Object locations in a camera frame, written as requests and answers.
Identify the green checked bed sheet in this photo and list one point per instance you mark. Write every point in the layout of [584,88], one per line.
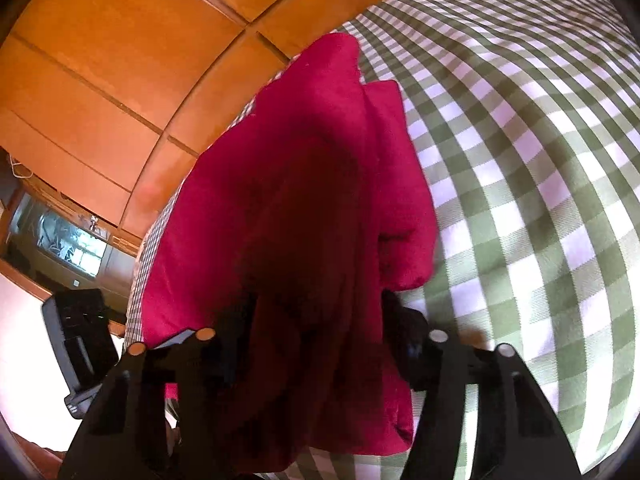
[525,160]

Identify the wooden wardrobe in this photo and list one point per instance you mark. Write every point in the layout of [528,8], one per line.
[125,60]

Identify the red garment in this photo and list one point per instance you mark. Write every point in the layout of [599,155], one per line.
[300,160]

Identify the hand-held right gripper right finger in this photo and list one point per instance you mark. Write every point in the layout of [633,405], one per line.
[406,342]

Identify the wooden glass door cabinet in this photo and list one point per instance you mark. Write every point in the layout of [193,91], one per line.
[70,245]

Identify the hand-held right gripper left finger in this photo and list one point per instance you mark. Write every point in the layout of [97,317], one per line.
[227,355]

